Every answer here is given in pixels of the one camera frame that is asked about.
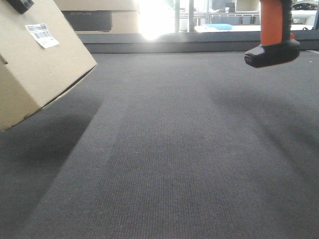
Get orange black barcode scanner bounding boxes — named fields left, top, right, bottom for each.
left=244, top=0, right=300, bottom=68

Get blue tray in background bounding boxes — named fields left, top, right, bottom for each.
left=203, top=23, right=233, bottom=30

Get black gripper finger package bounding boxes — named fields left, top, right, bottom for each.
left=7, top=0, right=34, bottom=14

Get white barcode label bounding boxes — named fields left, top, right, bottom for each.
left=25, top=23, right=59, bottom=49

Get brown cardboard package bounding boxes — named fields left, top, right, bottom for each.
left=0, top=0, right=96, bottom=131

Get large printed cardboard box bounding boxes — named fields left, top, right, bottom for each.
left=55, top=0, right=140, bottom=34

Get dark grey table mat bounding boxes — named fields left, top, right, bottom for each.
left=0, top=50, right=319, bottom=239

